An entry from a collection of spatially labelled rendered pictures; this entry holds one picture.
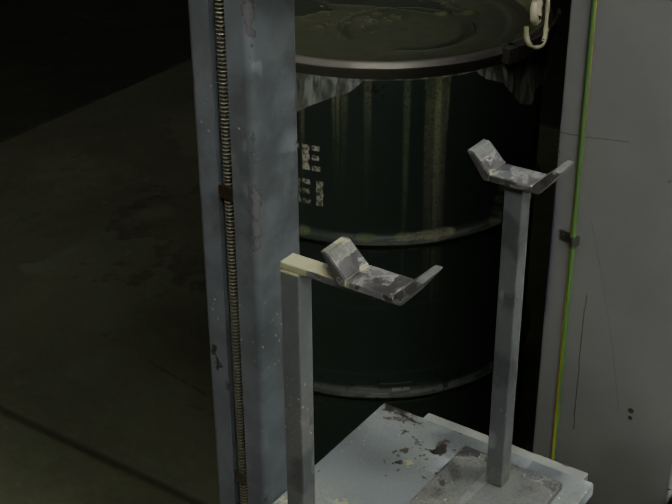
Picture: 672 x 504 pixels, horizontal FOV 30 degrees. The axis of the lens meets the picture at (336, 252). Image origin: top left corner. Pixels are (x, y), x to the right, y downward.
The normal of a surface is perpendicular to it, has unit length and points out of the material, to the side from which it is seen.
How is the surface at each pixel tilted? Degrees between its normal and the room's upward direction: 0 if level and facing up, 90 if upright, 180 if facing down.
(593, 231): 90
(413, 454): 0
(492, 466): 90
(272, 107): 90
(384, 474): 0
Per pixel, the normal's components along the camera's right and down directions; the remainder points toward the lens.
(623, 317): -0.56, 0.40
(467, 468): 0.00, -0.88
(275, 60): 0.83, 0.26
